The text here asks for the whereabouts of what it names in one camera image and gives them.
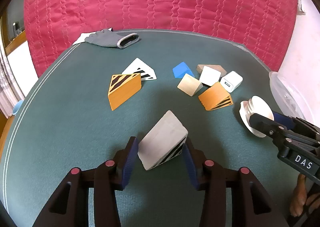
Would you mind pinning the large white striped wedge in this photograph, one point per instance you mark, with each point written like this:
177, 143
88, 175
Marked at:
163, 142

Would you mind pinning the red quilted bedspread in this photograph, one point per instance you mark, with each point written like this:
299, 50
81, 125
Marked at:
264, 26

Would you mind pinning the green table mat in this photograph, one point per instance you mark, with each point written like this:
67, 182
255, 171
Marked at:
66, 120

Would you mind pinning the white usb charger cube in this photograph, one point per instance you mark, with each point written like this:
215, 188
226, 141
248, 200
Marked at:
231, 81

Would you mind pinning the white wooden triangle block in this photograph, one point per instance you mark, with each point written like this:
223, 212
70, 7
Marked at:
209, 76

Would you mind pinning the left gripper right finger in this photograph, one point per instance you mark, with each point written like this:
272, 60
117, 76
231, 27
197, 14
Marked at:
251, 203

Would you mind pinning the large orange striped wedge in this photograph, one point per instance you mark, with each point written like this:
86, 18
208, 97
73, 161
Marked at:
122, 87

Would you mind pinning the white paper sheet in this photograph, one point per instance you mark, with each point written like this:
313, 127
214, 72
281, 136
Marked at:
82, 38

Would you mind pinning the plain wooden rectangular block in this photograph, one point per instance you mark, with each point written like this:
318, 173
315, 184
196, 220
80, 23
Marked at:
219, 68

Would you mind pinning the small orange striped wedge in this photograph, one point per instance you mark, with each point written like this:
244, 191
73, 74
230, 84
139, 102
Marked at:
215, 97

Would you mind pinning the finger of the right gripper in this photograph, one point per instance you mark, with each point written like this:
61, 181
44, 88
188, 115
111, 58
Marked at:
291, 122
273, 129

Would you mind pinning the grey work glove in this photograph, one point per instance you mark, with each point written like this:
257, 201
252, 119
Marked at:
125, 41

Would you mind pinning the clear plastic bowl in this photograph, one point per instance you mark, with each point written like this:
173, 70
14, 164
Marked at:
288, 98

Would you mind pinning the pale wooden triangle block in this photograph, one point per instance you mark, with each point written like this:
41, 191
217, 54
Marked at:
189, 85

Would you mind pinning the white striped wedge block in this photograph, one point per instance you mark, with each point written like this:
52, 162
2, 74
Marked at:
137, 66

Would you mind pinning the blue wedge block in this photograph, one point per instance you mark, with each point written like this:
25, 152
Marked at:
181, 69

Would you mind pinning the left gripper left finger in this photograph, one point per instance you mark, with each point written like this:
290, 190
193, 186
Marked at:
68, 204

